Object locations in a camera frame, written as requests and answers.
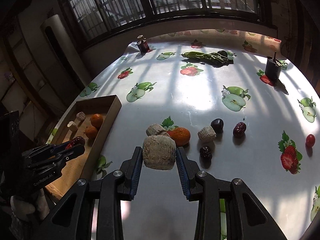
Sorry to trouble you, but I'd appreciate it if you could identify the dark red jujube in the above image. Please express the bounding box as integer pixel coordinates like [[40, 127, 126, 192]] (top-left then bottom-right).
[[200, 146, 212, 163]]

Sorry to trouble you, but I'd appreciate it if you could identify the large beige cake cylinder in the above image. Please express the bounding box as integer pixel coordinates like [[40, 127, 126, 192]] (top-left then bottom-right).
[[143, 135, 176, 170]]

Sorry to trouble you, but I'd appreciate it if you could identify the beige cake cube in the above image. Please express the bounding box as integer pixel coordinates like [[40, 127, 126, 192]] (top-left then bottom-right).
[[197, 126, 216, 143]]

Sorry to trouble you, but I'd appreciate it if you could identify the orange tangerine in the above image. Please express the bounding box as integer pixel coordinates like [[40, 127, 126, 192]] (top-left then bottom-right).
[[85, 126, 98, 139], [167, 127, 191, 147], [90, 114, 104, 129]]

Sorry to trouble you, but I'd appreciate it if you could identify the red cherry tomato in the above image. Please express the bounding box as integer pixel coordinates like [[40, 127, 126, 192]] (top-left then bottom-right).
[[305, 134, 316, 148]]

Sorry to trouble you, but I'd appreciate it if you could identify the person's left hand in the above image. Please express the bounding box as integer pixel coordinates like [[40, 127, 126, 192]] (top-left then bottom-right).
[[10, 189, 49, 220]]

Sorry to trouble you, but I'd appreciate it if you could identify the small beige cake near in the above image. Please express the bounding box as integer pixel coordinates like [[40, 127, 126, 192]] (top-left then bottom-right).
[[67, 121, 78, 132]]

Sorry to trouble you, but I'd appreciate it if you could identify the small beige cake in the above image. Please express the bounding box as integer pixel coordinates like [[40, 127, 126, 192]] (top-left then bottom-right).
[[67, 121, 78, 132], [76, 112, 86, 121]]

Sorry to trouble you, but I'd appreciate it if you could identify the small beige cake far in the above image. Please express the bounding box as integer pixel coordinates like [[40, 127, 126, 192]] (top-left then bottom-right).
[[76, 112, 86, 121]]

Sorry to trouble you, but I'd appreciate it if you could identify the shallow cardboard box tray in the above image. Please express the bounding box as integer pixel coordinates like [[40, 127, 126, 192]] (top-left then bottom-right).
[[46, 95, 121, 200]]

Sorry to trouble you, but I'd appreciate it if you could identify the dark purple plum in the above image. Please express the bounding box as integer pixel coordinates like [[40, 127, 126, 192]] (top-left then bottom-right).
[[210, 118, 224, 134]]

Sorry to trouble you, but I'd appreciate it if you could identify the red jujube on table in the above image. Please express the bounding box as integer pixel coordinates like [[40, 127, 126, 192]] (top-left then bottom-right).
[[233, 122, 246, 138]]

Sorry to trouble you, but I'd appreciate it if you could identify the fruit print tablecloth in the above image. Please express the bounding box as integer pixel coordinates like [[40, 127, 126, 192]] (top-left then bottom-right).
[[46, 29, 320, 240]]

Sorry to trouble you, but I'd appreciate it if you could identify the white standing air conditioner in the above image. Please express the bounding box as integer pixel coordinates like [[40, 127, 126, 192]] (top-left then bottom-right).
[[40, 14, 91, 86]]

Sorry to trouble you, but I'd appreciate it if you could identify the green leafy vegetable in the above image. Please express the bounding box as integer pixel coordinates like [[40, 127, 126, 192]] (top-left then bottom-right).
[[181, 50, 234, 67]]

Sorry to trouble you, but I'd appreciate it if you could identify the black cup with stick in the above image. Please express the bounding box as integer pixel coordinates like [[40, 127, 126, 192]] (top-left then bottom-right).
[[265, 52, 281, 85]]

